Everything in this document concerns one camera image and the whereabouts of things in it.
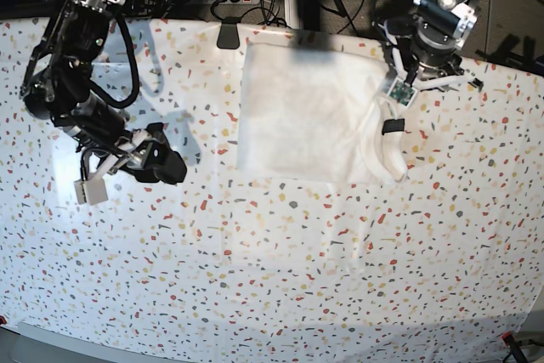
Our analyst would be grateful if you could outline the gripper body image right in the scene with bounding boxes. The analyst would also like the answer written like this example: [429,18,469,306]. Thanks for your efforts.
[387,18,462,93]

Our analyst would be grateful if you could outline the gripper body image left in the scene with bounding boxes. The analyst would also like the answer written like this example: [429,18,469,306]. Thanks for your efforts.
[80,122,168,176]

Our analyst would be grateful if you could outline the white printed T-shirt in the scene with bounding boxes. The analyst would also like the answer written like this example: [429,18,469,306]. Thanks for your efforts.
[237,43,408,184]

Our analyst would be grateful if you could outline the black table clamp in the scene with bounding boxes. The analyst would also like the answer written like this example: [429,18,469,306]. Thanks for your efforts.
[216,17,241,50]

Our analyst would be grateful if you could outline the terrazzo patterned tablecloth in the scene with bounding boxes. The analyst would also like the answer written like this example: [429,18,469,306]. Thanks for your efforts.
[1,18,543,362]

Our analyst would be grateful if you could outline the red clamp right corner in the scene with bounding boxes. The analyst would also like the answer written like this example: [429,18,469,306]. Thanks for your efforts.
[501,332,529,363]

